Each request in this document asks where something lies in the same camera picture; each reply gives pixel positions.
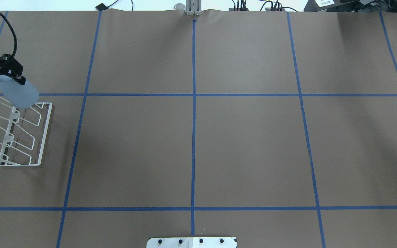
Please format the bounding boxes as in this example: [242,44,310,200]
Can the small black puck device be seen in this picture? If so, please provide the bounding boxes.
[95,3,109,11]

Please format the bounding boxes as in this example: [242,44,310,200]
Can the aluminium frame post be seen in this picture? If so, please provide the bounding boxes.
[185,0,203,16]

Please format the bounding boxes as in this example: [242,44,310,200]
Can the light blue plastic cup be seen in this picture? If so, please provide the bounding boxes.
[0,75,39,109]

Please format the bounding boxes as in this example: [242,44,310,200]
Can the white wire cup holder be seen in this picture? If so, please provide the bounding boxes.
[0,96,54,167]

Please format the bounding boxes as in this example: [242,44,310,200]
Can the black monitor stand base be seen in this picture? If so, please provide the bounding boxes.
[303,0,397,13]

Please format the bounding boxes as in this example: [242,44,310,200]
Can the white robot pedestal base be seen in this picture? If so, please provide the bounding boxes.
[146,237,237,248]

